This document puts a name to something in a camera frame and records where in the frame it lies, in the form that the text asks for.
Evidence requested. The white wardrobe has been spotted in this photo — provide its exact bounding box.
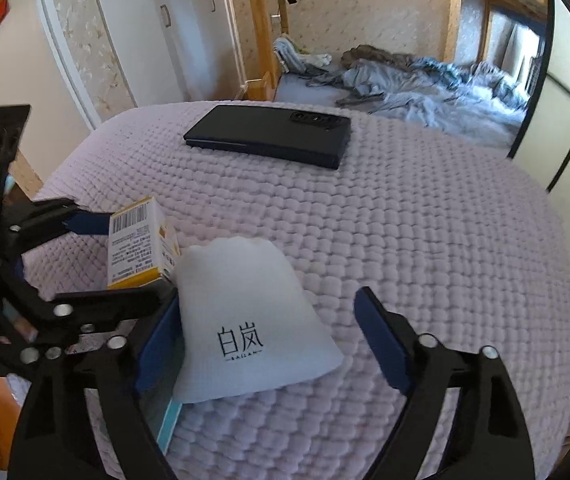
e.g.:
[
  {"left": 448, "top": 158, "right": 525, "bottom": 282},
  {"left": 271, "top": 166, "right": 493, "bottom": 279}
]
[{"left": 90, "top": 0, "right": 246, "bottom": 116}]

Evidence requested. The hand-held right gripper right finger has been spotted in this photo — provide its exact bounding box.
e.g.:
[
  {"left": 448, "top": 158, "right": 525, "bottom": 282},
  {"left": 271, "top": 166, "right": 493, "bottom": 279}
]
[{"left": 354, "top": 286, "right": 536, "bottom": 480}]

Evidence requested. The grey bed sheet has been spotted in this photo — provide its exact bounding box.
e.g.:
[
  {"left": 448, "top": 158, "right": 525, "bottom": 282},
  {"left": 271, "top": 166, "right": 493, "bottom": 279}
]
[{"left": 275, "top": 72, "right": 520, "bottom": 146}]

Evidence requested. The grey blue duvet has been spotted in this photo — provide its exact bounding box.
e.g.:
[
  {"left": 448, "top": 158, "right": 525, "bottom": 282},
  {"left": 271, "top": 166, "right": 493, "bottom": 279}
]
[{"left": 337, "top": 57, "right": 533, "bottom": 131}]

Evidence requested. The brown garment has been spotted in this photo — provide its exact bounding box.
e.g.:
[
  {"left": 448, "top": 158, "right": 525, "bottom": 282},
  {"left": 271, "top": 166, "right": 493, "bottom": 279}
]
[{"left": 340, "top": 45, "right": 413, "bottom": 68}]

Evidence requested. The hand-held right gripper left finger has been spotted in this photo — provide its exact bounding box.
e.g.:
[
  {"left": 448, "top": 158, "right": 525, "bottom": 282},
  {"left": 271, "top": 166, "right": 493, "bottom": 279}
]
[{"left": 10, "top": 290, "right": 187, "bottom": 480}]

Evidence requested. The wooden bunk bed frame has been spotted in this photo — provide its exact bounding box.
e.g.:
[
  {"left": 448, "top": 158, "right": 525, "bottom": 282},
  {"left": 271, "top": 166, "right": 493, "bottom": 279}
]
[{"left": 237, "top": 0, "right": 550, "bottom": 103}]

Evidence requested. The white drawstring pouch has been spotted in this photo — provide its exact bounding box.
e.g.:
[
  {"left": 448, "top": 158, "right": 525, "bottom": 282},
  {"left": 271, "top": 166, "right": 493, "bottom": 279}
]
[{"left": 171, "top": 236, "right": 344, "bottom": 405}]

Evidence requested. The teal white box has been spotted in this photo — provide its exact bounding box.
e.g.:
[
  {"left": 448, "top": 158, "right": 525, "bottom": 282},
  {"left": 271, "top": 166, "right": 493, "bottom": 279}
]
[{"left": 138, "top": 350, "right": 186, "bottom": 457}]

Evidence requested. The lilac quilted blanket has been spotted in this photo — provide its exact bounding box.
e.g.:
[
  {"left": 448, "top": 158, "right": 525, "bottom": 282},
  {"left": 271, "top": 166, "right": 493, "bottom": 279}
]
[{"left": 8, "top": 101, "right": 570, "bottom": 480}]

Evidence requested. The black folding phone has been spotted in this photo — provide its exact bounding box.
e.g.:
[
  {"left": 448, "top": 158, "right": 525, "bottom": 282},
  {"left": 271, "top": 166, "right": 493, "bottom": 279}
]
[{"left": 183, "top": 104, "right": 352, "bottom": 170}]

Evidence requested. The grey hanging towel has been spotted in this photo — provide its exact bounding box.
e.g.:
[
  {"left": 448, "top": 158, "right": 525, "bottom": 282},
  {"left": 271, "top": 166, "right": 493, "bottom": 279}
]
[{"left": 272, "top": 35, "right": 306, "bottom": 73}]

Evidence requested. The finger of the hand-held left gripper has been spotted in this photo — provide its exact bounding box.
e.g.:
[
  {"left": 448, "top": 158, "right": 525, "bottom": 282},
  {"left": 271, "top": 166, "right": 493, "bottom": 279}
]
[
  {"left": 0, "top": 255, "right": 178, "bottom": 368},
  {"left": 0, "top": 198, "right": 114, "bottom": 258}
]

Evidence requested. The small yellow white box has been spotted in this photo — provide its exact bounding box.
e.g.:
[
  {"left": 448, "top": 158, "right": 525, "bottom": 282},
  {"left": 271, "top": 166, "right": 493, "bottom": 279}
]
[{"left": 106, "top": 196, "right": 182, "bottom": 291}]

